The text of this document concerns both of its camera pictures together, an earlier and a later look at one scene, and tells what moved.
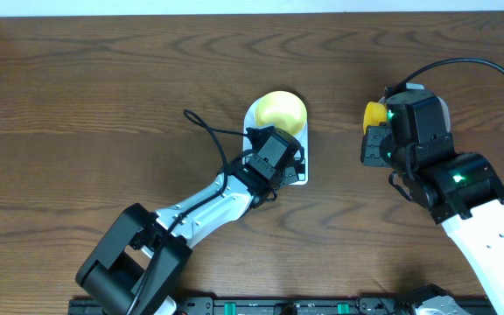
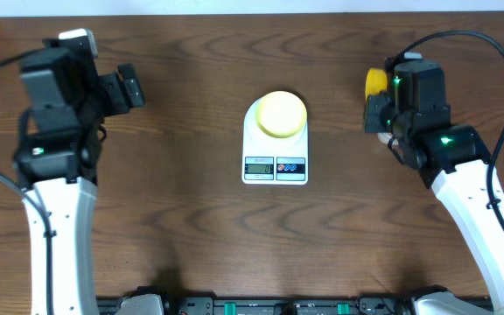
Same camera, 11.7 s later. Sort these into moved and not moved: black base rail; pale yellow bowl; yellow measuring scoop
Moved: yellow measuring scoop
Not moved: pale yellow bowl; black base rail
